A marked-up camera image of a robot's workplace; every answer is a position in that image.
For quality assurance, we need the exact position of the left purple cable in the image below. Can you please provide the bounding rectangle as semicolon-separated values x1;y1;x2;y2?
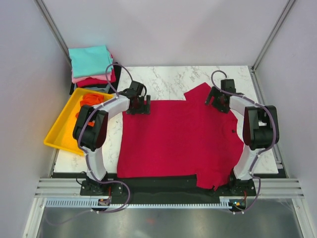
78;63;136;184

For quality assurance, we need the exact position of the folded black t-shirt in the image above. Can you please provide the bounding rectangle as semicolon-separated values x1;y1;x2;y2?
69;62;123;96

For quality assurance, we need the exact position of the right aluminium frame post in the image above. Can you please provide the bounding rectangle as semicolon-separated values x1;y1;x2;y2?
251;0;297;71

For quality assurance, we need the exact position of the folded pink t-shirt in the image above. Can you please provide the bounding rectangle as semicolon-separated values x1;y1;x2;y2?
71;72;112;83

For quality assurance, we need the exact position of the crimson red t-shirt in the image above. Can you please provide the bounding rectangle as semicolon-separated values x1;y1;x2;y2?
117;83;244;189

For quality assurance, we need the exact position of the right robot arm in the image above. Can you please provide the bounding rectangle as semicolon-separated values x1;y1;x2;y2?
205;79;279;196

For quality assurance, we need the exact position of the aluminium front rail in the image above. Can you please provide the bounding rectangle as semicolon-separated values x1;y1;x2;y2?
35;178;304;199

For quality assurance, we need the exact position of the white slotted cable duct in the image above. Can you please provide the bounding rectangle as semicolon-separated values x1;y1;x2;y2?
45;197;236;209

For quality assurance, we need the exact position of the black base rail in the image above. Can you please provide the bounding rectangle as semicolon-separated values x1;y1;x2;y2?
79;173;256;205

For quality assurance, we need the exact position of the aluminium frame post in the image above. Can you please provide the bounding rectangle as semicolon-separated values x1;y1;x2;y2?
251;0;297;71
34;0;71;65

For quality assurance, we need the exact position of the folded grey-blue t-shirt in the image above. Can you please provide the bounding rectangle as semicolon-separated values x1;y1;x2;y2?
84;84;110;93

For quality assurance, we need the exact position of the orange t-shirt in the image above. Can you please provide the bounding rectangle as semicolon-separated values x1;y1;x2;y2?
75;93;105;118

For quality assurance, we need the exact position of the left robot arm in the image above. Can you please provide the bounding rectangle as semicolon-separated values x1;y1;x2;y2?
73;81;151;196

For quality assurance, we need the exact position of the left aluminium frame post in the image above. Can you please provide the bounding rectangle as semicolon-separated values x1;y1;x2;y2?
34;0;71;65

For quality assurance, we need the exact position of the folded red t-shirt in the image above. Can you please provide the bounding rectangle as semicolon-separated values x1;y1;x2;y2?
75;69;116;88

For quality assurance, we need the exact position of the yellow plastic tray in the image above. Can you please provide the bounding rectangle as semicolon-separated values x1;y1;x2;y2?
44;88;113;156

